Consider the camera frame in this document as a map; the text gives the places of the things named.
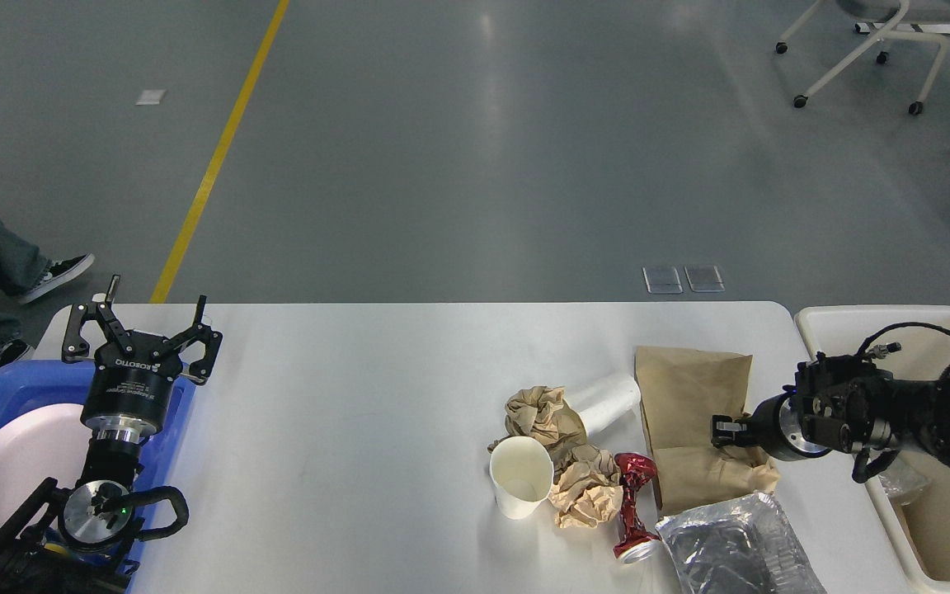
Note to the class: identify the clear plastic wrap in bin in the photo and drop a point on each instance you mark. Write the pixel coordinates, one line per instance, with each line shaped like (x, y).
(902, 483)

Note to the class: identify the white rolling chair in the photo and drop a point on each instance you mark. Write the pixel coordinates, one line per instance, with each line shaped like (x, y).
(888, 21)

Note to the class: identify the pink plate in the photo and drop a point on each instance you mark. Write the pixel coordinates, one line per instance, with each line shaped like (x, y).
(49, 442)

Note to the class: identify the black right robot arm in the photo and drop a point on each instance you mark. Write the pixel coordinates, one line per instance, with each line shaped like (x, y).
(846, 403)

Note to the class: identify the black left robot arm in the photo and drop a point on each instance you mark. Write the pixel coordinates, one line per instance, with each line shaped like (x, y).
(78, 536)

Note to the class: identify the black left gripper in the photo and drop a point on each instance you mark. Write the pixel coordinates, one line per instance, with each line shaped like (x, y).
(130, 388)

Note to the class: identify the brown paper bag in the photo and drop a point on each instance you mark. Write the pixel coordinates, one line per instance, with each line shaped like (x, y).
(681, 390)

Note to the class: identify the crushed red can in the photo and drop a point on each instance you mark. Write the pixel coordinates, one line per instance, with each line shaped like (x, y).
(636, 541)

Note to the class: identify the upright white paper cup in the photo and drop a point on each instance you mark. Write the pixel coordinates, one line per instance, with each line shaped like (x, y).
(522, 472)

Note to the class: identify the dark crumpled brown paper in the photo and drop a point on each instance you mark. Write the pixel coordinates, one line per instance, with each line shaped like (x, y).
(542, 413)

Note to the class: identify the beige plastic bin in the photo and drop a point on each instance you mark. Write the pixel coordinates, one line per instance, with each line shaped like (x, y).
(920, 530)

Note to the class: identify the light crumpled brown paper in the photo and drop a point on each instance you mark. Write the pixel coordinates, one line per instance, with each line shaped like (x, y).
(587, 494)

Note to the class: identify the silver foil bag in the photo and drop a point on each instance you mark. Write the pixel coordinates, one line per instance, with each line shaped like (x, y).
(743, 545)

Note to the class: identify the black white sneaker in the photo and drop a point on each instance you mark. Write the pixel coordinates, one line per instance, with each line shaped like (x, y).
(58, 273)
(13, 351)

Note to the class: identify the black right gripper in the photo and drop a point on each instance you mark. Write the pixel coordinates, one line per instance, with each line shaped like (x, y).
(773, 427)

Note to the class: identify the lying white paper cup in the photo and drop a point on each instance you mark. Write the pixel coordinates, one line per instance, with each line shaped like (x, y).
(600, 403)

